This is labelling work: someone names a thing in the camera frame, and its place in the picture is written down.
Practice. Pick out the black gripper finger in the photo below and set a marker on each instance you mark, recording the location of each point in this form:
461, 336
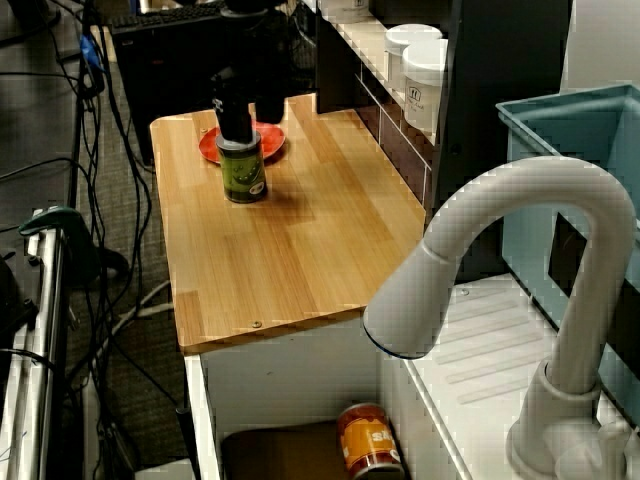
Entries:
270, 110
235, 117

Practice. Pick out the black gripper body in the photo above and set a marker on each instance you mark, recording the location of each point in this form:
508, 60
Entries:
260, 55

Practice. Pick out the green label tin can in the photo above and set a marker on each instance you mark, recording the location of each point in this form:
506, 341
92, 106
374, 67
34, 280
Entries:
242, 175

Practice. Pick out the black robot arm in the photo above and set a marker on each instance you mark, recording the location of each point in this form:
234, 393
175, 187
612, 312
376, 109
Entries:
250, 4

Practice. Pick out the orange red round plate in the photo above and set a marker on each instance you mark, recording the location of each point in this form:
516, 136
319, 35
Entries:
272, 142

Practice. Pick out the black hutch side panel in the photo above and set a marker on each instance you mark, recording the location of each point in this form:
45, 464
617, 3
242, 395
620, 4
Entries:
335, 65

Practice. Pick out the white storage jar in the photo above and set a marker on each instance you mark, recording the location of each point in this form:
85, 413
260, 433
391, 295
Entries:
345, 10

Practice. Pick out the black computer tower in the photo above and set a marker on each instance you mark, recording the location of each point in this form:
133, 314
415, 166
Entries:
145, 75

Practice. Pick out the light wooden shelf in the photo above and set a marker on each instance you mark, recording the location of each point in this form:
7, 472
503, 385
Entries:
365, 45

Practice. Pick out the dark tile backsplash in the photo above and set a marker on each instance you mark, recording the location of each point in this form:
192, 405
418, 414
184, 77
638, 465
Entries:
400, 150

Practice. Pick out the white lidded jar plain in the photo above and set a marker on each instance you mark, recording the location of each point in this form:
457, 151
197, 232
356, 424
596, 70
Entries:
407, 37

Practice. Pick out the white lidded jar printed label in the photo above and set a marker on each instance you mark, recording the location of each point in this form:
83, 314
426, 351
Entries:
425, 85

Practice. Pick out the green clamp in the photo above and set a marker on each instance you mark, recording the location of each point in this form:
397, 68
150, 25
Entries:
60, 225

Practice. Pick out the white curved faucet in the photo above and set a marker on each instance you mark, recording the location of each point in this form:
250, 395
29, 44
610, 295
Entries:
415, 305

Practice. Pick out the white sink unit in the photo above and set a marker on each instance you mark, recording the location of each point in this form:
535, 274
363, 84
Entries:
300, 380

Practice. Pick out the teal plastic bin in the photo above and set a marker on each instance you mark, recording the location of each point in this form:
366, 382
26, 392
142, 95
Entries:
525, 260

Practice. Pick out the black rod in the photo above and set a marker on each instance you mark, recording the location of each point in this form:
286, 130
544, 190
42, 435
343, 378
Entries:
187, 440

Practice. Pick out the brown cardboard sheet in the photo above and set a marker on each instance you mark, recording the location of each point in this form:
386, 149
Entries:
280, 455

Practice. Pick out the orange label soup can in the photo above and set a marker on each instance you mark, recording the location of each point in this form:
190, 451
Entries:
367, 442

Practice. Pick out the dark grey hutch post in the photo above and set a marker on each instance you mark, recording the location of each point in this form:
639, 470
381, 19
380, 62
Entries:
500, 100

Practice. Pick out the black bracket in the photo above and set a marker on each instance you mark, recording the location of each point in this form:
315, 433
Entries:
15, 300

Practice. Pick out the aluminium frame rail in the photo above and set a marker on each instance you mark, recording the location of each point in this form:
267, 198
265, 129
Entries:
45, 350

